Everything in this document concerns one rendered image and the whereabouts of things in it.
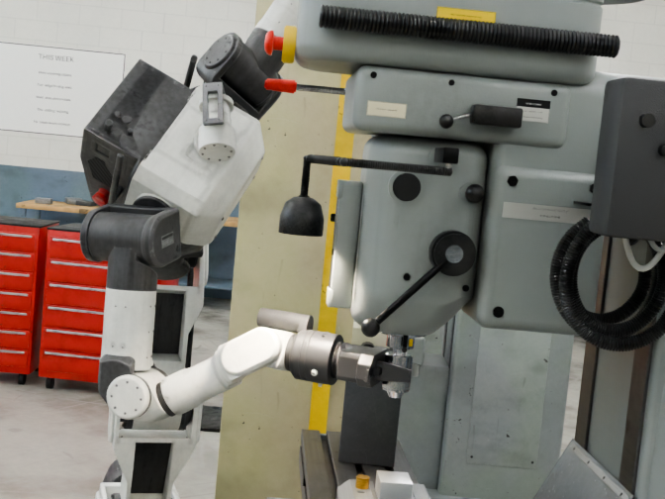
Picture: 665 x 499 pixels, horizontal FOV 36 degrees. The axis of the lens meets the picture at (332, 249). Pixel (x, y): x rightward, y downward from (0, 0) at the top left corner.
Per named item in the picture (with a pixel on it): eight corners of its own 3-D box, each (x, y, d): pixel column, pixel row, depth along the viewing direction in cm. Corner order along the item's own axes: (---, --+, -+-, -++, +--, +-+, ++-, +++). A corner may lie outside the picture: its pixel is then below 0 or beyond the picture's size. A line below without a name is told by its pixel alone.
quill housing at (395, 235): (353, 336, 158) (372, 132, 156) (343, 315, 179) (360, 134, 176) (472, 346, 160) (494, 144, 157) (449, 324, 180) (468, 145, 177)
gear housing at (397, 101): (351, 129, 153) (358, 62, 152) (340, 132, 178) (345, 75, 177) (567, 149, 156) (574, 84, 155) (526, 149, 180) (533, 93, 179)
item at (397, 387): (415, 391, 170) (419, 360, 170) (395, 394, 167) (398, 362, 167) (396, 385, 174) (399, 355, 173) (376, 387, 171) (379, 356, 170)
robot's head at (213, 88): (202, 147, 185) (195, 124, 178) (202, 107, 189) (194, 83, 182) (237, 144, 185) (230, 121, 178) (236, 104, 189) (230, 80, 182)
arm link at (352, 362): (372, 346, 165) (304, 335, 168) (365, 404, 165) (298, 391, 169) (392, 336, 177) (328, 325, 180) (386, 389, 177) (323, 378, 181)
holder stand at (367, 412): (337, 461, 215) (345, 369, 213) (342, 434, 237) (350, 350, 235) (394, 467, 214) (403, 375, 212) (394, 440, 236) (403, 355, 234)
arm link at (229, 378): (283, 354, 170) (214, 387, 173) (300, 359, 179) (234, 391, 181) (269, 320, 172) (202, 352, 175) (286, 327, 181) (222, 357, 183)
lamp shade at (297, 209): (272, 230, 165) (276, 192, 165) (314, 233, 168) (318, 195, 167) (285, 235, 159) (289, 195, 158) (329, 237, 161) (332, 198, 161)
